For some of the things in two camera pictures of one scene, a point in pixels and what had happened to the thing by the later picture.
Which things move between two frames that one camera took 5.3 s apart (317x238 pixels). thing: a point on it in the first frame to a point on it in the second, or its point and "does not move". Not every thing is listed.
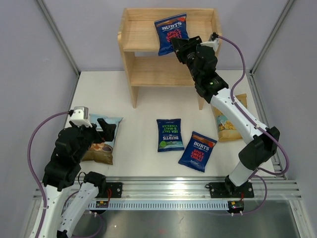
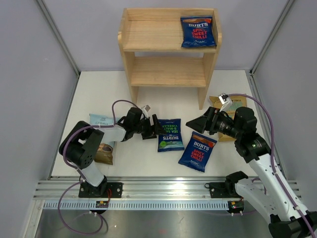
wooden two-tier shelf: (137, 36) does not move
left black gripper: (107, 133) to (155, 129)
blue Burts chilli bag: (170, 28) to (197, 31)
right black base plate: (228, 189) does not move
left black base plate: (116, 189) does not move
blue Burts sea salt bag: (170, 135) does not move
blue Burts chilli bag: (197, 151) does not move
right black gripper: (182, 46) to (210, 118)
